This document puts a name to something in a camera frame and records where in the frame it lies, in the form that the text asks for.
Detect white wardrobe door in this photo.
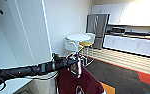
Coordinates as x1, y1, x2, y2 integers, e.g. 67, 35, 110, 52
14, 0, 55, 94

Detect white lower kitchen cabinets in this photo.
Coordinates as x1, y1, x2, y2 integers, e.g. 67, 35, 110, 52
102, 33, 150, 59

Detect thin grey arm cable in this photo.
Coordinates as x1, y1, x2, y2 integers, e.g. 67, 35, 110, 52
22, 70, 59, 82

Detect maroon white varsity jacket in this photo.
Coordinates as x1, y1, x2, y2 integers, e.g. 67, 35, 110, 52
54, 64, 106, 94

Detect steel refrigerator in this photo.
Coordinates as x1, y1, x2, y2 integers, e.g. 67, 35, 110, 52
86, 13, 111, 50

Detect yellow stool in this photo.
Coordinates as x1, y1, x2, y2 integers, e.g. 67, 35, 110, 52
78, 41, 95, 66

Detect white kitchen cabinets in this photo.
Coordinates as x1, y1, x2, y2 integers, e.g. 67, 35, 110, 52
90, 2, 150, 27
102, 33, 150, 59

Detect round white table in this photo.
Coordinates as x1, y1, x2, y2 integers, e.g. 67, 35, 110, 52
66, 33, 92, 43

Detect dark microwave oven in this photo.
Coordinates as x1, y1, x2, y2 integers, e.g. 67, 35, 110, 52
110, 26, 126, 35

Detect white upper kitchen cabinets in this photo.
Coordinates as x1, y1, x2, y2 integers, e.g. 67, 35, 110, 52
90, 2, 150, 27

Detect white wire drying rack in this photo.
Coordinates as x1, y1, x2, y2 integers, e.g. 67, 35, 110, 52
64, 38, 81, 58

